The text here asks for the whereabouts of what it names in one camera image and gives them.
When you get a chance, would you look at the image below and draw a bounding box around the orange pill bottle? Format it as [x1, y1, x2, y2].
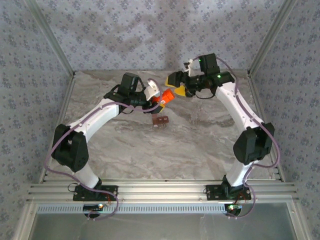
[152, 92, 168, 106]

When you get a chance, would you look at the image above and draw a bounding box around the small circuit board with LED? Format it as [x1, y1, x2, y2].
[83, 203, 105, 211]
[224, 203, 243, 214]

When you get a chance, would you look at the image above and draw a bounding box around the grey metal panel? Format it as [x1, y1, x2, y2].
[29, 202, 304, 240]

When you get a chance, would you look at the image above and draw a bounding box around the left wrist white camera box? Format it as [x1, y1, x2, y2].
[144, 79, 161, 101]

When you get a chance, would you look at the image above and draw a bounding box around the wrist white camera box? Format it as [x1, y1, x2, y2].
[184, 58, 196, 76]
[144, 79, 161, 101]

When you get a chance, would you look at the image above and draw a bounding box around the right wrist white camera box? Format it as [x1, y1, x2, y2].
[184, 58, 196, 76]

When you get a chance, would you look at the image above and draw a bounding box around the aluminium table edge rail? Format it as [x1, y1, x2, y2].
[247, 74, 286, 182]
[38, 74, 76, 183]

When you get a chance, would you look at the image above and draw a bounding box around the aluminium frame post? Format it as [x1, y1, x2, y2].
[246, 0, 299, 77]
[24, 0, 76, 77]

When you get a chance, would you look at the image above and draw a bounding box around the aluminium mounting rail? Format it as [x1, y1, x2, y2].
[26, 181, 300, 202]

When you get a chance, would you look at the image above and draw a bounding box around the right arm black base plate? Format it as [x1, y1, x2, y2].
[205, 184, 252, 201]

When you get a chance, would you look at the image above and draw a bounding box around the slotted grey cable duct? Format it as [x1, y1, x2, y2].
[36, 203, 229, 215]

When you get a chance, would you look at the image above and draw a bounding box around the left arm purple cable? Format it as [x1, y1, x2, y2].
[43, 78, 162, 221]

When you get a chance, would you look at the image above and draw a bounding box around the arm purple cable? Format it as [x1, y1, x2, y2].
[214, 56, 281, 220]
[43, 78, 162, 221]

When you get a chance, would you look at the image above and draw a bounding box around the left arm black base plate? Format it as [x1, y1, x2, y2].
[72, 185, 119, 202]

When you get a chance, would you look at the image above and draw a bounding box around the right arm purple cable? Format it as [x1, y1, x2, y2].
[214, 56, 281, 220]

